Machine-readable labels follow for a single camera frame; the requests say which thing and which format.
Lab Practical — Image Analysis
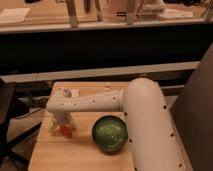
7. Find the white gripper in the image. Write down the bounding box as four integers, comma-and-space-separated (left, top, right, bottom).
49, 87, 72, 135

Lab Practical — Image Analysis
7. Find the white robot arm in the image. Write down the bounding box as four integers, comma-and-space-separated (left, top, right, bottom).
47, 78, 185, 171

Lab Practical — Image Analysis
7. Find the white sponge block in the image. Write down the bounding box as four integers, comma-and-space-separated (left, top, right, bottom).
71, 89, 80, 97

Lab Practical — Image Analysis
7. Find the black office chair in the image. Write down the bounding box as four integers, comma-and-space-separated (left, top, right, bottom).
0, 78, 41, 167

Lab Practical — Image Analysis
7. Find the green bowl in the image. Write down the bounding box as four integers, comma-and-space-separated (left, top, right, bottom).
92, 115, 128, 153

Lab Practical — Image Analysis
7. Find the white paper sheet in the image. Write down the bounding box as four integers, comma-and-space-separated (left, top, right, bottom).
0, 8, 30, 24

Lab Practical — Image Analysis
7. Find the metal frame post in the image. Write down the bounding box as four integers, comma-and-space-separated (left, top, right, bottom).
66, 0, 78, 28

